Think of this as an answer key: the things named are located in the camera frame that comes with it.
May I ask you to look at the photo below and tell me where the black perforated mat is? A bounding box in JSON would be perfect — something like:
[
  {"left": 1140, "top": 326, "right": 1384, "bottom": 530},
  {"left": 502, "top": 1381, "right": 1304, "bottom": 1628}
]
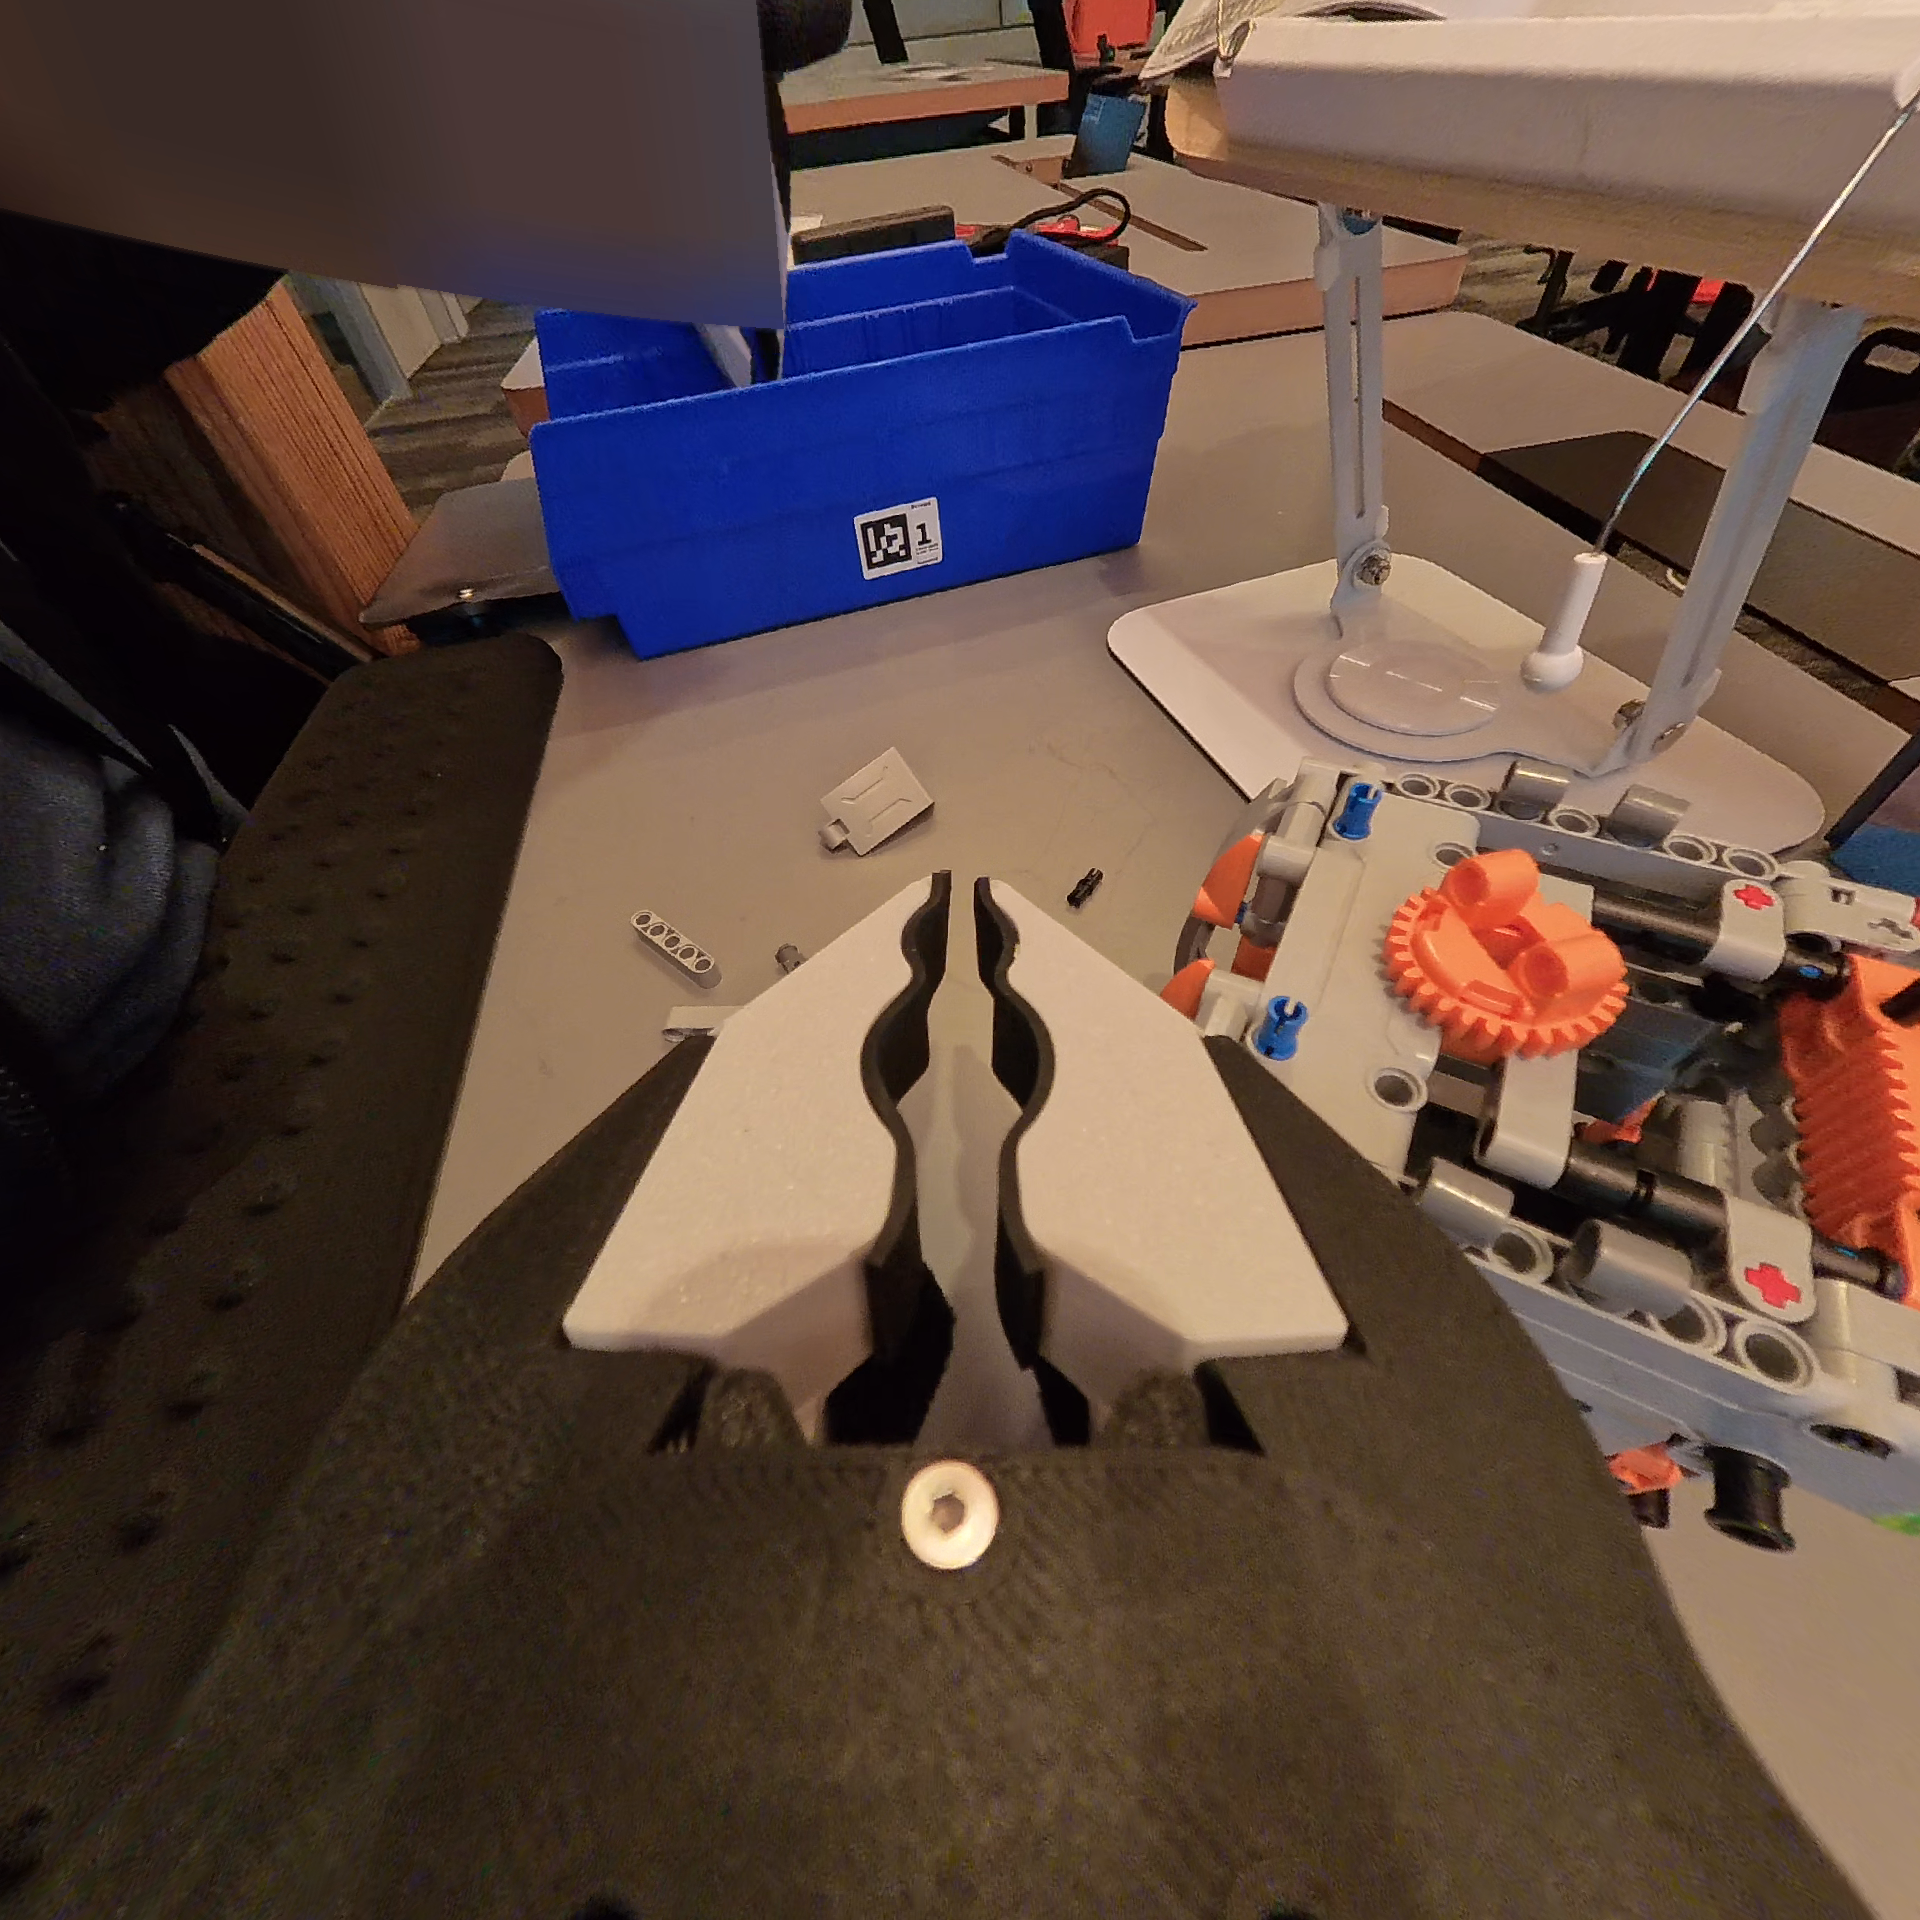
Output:
[{"left": 0, "top": 631, "right": 565, "bottom": 1920}]

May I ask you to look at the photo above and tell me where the black flat case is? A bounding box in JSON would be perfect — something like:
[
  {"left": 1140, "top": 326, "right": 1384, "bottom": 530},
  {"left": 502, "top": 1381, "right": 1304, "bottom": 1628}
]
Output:
[{"left": 791, "top": 206, "right": 960, "bottom": 273}]

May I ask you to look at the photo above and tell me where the small grey curved panel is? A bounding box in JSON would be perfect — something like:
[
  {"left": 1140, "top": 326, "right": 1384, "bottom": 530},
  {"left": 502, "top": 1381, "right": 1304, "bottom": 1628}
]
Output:
[{"left": 815, "top": 746, "right": 940, "bottom": 859}]

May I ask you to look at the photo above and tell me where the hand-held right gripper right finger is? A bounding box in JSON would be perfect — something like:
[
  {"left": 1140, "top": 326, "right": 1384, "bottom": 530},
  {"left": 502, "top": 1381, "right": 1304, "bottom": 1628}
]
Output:
[{"left": 972, "top": 874, "right": 1354, "bottom": 1449}]

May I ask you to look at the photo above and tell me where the white printed board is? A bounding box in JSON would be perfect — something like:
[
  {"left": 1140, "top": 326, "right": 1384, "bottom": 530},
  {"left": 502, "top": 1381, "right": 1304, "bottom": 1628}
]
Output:
[{"left": 1135, "top": 0, "right": 1448, "bottom": 81}]

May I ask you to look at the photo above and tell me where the wooden pillar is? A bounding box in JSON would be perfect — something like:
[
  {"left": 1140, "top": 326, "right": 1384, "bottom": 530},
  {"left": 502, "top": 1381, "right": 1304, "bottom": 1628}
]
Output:
[{"left": 88, "top": 282, "right": 423, "bottom": 663}]

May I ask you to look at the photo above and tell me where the red cable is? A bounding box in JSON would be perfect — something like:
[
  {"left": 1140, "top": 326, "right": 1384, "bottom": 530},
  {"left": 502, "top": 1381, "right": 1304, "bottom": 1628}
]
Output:
[{"left": 966, "top": 183, "right": 1135, "bottom": 261}]

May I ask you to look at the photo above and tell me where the short grey beam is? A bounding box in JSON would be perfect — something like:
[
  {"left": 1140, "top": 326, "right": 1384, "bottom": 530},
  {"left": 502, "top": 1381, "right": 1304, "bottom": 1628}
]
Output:
[{"left": 626, "top": 902, "right": 725, "bottom": 991}]

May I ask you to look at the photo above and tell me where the blue tagged parts bin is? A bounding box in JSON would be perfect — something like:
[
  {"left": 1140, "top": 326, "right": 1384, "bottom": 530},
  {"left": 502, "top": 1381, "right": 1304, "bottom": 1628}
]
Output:
[{"left": 528, "top": 231, "right": 1199, "bottom": 665}]

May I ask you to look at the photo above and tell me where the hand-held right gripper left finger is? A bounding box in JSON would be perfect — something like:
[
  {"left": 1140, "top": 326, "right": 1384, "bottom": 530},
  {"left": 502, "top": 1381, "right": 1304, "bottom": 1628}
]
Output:
[{"left": 565, "top": 871, "right": 958, "bottom": 1449}]

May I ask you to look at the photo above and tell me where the grey orange toy model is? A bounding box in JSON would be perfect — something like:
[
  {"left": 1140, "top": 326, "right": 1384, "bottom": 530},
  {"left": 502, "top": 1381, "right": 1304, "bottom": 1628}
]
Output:
[{"left": 1159, "top": 757, "right": 1920, "bottom": 1555}]

